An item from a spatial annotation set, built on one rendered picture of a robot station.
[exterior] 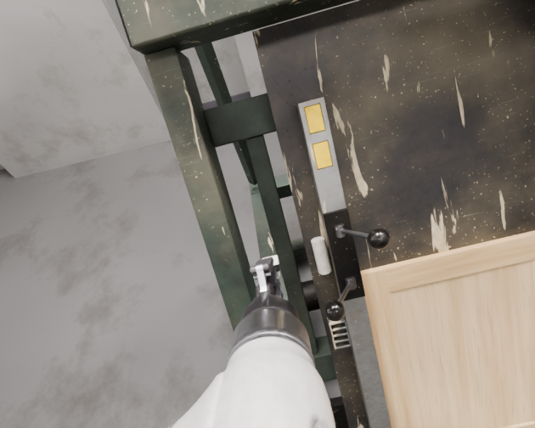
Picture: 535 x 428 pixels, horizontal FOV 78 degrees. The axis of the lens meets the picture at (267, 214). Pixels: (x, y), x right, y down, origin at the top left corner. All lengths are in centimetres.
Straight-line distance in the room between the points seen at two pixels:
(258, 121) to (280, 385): 56
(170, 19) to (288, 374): 54
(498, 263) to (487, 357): 24
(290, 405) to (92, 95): 371
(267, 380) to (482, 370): 79
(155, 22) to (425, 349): 87
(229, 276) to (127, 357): 189
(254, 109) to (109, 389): 213
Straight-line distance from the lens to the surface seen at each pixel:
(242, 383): 29
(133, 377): 248
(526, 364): 107
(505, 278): 92
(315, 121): 66
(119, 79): 369
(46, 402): 280
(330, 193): 68
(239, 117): 74
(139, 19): 65
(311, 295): 147
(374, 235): 60
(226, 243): 69
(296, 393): 28
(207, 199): 67
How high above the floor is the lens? 204
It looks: 48 degrees down
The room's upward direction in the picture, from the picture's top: 19 degrees counter-clockwise
